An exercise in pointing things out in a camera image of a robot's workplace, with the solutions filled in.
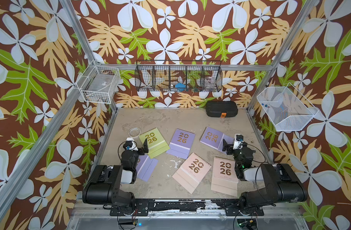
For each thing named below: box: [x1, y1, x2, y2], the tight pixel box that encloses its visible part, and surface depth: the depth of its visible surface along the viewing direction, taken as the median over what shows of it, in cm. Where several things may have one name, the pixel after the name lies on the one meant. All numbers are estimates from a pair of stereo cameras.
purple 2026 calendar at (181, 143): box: [165, 127, 196, 160], surface depth 100 cm
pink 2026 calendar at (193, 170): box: [172, 152, 212, 195], surface depth 87 cm
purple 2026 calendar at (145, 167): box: [135, 154, 159, 183], surface depth 90 cm
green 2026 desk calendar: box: [139, 127, 171, 160], surface depth 101 cm
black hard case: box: [205, 101, 239, 118], surface depth 120 cm
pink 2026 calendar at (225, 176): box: [210, 156, 239, 197], surface depth 86 cm
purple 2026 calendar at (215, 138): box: [199, 126, 235, 155], surface depth 103 cm
